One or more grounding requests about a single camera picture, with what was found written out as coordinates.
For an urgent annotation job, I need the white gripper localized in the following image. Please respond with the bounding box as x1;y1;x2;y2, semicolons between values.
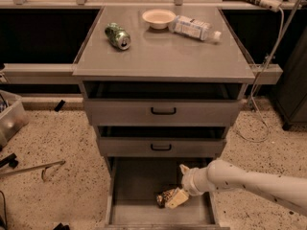
165;164;212;209

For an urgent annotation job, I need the orange soda can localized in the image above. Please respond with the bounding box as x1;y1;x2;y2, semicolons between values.
155;189;175;208

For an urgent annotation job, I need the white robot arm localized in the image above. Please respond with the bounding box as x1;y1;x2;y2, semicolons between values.
165;159;307;216

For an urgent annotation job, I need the bottom grey drawer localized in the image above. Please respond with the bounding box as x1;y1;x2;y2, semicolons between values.
105;157;221;230

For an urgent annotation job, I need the grey drawer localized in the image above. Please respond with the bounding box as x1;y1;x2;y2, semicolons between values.
83;80;241;127
105;157;221;230
96;126;226;157

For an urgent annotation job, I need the middle grey drawer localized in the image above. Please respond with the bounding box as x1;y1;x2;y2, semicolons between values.
96;126;226;157

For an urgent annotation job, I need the grey drawer cabinet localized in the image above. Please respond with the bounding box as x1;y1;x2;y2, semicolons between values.
72;4;256;230

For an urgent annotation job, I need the top grey drawer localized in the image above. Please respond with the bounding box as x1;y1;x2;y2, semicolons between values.
83;80;241;127

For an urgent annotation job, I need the green soda can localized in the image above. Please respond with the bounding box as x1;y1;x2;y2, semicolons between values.
105;23;131;51

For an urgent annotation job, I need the metal grabber stick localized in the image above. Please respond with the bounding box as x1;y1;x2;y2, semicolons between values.
0;160;65;178

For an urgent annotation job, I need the dark cabinet at right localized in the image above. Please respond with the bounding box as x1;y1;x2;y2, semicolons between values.
274;28;307;130

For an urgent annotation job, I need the small black block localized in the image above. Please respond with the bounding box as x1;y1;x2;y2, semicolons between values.
54;100;65;112

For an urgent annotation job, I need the clear plastic water bottle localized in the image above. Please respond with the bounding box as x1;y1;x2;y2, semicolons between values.
169;15;222;43

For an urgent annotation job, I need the white paper bowl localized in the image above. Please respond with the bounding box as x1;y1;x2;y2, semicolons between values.
142;9;176;30

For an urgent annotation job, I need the black clamp tool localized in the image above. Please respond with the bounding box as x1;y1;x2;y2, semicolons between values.
0;153;18;169

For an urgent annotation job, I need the clear plastic bin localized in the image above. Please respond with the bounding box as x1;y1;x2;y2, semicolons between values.
0;90;29;148

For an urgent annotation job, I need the white cable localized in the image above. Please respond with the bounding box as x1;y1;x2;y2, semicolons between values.
235;7;286;144

